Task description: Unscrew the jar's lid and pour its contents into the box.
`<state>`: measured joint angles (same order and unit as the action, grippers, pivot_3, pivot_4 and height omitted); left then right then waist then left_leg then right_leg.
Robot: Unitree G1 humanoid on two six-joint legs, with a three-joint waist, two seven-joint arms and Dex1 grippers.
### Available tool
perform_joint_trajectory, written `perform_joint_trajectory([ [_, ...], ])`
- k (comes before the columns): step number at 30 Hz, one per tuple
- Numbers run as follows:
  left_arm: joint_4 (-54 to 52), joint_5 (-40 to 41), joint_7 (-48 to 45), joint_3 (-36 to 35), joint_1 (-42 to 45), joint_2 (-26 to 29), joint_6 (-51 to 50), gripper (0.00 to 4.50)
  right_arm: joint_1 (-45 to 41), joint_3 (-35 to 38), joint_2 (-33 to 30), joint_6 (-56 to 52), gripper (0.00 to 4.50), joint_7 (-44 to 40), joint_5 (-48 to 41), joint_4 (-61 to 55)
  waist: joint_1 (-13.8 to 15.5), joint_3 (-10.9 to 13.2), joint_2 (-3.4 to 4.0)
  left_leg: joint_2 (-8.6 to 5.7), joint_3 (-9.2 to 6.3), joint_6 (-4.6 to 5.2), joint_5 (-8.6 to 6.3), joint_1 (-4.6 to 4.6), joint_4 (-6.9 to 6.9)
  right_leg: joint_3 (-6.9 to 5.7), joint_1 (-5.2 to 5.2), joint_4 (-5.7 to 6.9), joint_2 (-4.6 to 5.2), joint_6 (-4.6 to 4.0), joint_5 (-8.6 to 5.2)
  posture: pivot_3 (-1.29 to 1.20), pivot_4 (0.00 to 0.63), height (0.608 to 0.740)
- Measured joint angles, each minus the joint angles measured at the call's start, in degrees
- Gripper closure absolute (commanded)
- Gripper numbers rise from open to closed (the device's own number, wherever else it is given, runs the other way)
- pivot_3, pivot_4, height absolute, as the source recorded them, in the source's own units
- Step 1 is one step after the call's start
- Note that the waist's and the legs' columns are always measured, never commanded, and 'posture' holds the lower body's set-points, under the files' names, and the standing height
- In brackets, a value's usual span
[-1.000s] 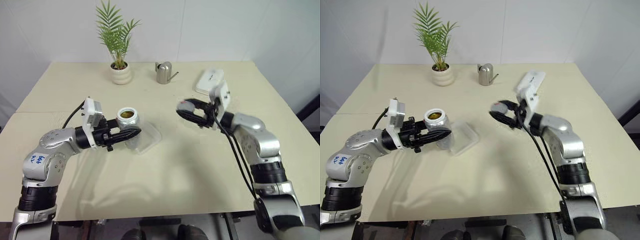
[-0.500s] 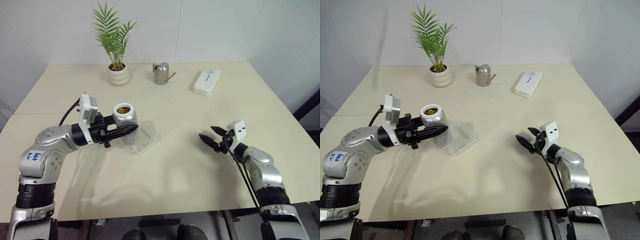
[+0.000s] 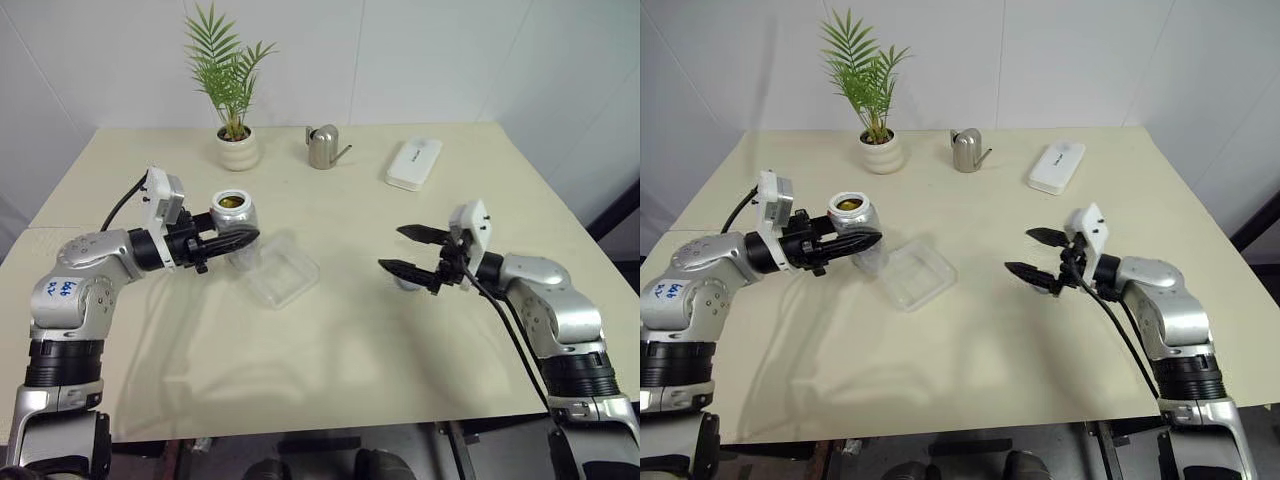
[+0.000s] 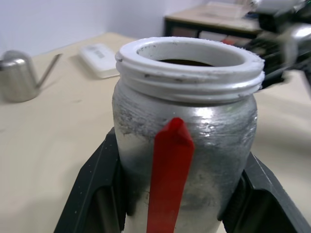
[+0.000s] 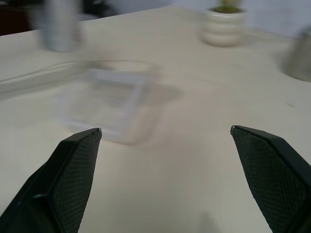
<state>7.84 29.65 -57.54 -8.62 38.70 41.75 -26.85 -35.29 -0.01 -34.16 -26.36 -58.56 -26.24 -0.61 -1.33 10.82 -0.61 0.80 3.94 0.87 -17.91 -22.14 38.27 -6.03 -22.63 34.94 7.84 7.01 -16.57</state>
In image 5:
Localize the white ribbed plant pot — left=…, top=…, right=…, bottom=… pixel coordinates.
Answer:
left=200, top=8, right=247, bottom=47

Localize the silver metal cylinder can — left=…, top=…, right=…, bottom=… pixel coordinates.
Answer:
left=38, top=0, right=82, bottom=52

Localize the small green potted plant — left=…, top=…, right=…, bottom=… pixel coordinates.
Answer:
left=210, top=0, right=245, bottom=14

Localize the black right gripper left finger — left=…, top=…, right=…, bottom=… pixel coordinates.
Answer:
left=0, top=127, right=103, bottom=233

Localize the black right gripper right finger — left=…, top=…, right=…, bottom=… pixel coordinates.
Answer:
left=229, top=125, right=311, bottom=233

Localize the clear plastic box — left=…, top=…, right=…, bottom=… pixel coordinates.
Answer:
left=52, top=60, right=162, bottom=146

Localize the silver metal bowl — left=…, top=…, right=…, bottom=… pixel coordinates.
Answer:
left=281, top=26, right=311, bottom=83

